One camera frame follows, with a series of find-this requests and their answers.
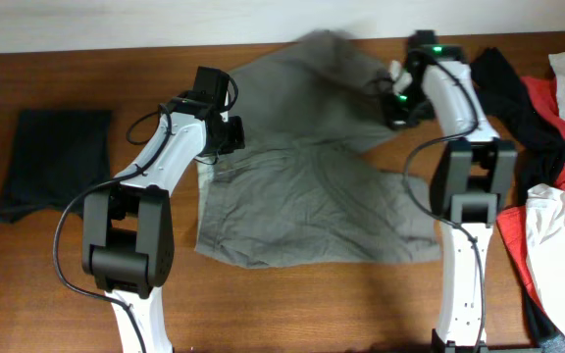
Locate grey shorts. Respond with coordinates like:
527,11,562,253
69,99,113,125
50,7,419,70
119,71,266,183
195,31,441,269

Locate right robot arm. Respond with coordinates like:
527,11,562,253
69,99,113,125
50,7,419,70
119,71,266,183
379,30,517,352

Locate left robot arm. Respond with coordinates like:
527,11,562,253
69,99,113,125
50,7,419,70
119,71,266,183
82,98,244,352

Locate black garment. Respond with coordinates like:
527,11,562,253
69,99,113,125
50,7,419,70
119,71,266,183
471,48,565,205

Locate folded dark green garment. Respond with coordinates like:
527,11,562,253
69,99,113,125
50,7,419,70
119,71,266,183
0,110,112,224

